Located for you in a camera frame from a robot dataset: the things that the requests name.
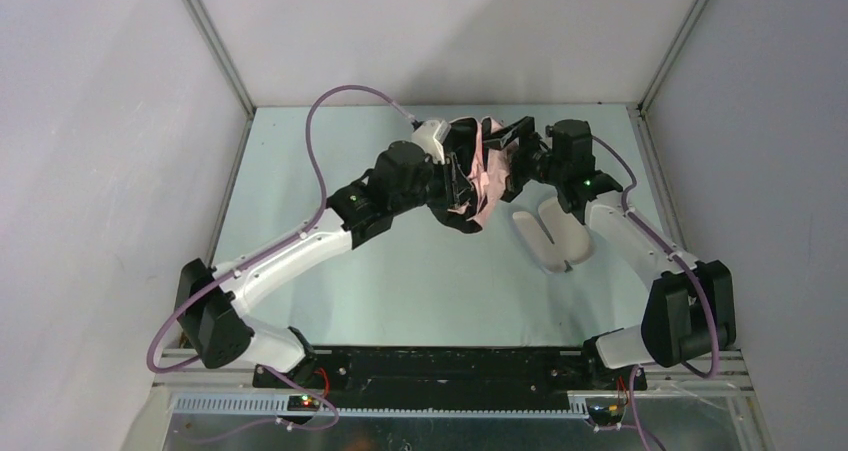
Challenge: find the pink black folding umbrella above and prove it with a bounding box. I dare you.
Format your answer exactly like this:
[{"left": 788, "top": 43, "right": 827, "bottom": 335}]
[{"left": 431, "top": 116, "right": 515, "bottom": 234}]

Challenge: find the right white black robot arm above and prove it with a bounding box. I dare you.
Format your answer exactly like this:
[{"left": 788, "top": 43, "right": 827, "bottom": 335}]
[{"left": 482, "top": 117, "right": 736, "bottom": 379}]

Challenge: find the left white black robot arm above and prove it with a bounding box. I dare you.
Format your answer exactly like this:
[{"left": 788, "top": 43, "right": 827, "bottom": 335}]
[{"left": 175, "top": 141, "right": 482, "bottom": 373}]

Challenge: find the open grey umbrella case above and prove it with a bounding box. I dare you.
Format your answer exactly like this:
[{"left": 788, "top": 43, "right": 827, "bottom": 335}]
[{"left": 511, "top": 196, "right": 594, "bottom": 274}]

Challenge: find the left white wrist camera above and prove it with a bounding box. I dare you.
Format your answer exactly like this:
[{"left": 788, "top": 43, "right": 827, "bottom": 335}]
[{"left": 410, "top": 119, "right": 451, "bottom": 165}]

